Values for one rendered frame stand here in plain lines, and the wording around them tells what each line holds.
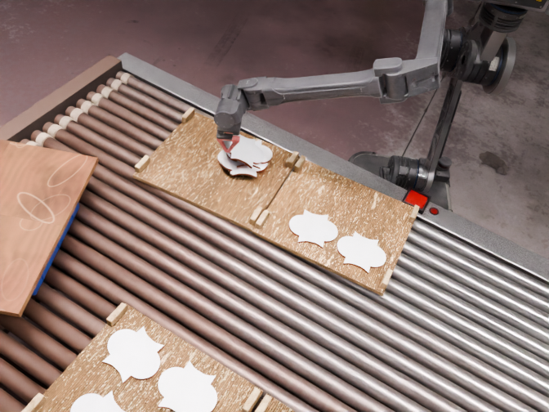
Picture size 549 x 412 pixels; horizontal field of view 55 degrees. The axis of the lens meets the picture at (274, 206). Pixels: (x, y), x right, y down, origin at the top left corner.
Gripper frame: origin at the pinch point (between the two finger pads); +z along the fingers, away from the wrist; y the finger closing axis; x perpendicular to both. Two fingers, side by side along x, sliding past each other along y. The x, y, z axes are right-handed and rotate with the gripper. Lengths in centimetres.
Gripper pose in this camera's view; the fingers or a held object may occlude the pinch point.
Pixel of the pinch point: (228, 141)
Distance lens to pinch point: 162.8
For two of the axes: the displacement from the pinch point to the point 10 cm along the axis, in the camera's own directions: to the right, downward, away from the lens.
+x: 9.9, 0.9, 0.7
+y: -0.2, 7.7, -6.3
